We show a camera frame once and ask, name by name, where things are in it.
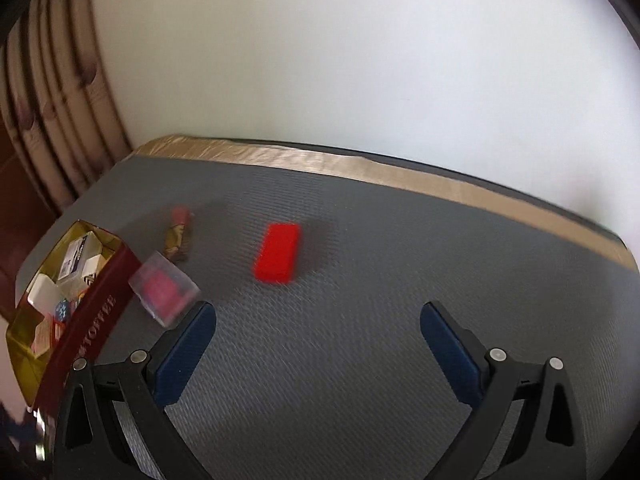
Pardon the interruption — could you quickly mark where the white charger cube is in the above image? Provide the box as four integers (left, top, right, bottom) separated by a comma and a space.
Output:
27, 273, 65, 316

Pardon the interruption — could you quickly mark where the clear plastic card box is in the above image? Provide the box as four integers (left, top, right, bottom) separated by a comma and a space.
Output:
56, 231, 102, 284

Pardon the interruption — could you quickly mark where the red rectangular block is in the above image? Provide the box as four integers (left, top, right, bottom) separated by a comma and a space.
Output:
253, 223, 302, 284

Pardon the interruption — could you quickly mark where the blue patterned oval case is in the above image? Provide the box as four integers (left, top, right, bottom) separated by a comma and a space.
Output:
53, 298, 73, 323

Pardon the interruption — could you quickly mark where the gold cardboard box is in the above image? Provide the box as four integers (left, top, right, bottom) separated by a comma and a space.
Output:
30, 316, 54, 359

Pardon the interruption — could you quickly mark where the white zigzag pattern cube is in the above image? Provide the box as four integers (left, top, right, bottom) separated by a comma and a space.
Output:
80, 255, 108, 290

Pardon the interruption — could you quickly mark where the clear box with red insert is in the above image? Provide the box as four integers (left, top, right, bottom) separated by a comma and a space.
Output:
128, 252, 200, 328

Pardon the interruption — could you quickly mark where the red and gold tin box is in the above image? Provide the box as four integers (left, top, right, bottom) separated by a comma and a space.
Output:
4, 219, 147, 441

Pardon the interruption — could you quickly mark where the gold and red lipstick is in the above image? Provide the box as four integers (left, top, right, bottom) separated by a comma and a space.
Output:
163, 206, 193, 263

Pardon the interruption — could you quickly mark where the grey honeycomb table mat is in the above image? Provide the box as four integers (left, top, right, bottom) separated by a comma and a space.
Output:
14, 153, 640, 480

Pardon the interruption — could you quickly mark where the brown wooden door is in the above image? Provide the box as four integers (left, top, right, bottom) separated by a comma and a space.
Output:
0, 126, 55, 322

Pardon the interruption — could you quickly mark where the gold fabric table edge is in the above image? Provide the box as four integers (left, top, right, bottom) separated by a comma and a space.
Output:
132, 136, 639, 272

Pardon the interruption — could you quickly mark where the beige patterned curtain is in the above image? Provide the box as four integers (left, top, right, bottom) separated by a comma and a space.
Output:
1, 0, 132, 214

